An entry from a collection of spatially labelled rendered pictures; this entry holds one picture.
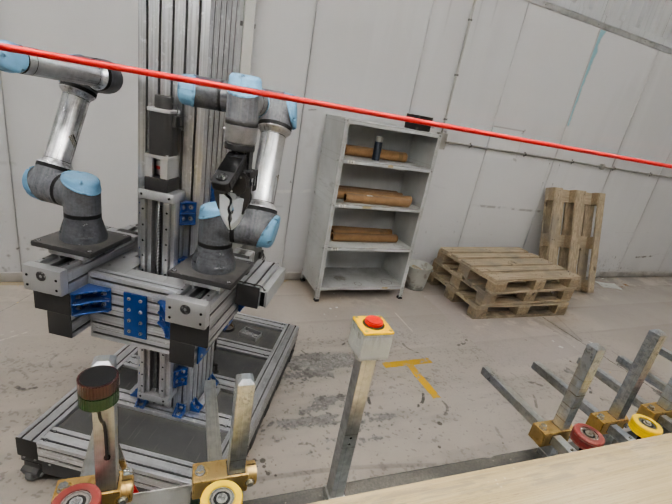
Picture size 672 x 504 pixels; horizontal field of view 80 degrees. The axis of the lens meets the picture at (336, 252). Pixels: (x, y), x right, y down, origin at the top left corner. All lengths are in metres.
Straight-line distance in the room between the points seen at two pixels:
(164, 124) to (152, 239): 0.43
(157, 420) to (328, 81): 2.73
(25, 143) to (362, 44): 2.57
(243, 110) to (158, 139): 0.60
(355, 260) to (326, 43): 1.96
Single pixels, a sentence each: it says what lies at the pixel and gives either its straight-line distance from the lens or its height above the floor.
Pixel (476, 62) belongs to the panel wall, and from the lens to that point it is 4.32.
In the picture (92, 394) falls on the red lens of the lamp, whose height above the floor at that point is 1.16.
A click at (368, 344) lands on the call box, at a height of 1.19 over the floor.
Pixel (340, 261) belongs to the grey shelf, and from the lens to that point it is 4.00.
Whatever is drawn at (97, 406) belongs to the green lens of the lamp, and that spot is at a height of 1.13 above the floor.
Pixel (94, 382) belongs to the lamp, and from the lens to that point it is 0.78.
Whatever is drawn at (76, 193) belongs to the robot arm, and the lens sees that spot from 1.62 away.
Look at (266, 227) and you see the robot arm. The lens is 1.34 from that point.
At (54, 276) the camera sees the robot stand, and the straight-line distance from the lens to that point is 1.59.
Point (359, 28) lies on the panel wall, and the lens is 3.70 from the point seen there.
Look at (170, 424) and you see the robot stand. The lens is 2.07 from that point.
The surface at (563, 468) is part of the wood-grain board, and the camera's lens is 1.27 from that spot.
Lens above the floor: 1.65
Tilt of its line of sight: 20 degrees down
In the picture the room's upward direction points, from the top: 10 degrees clockwise
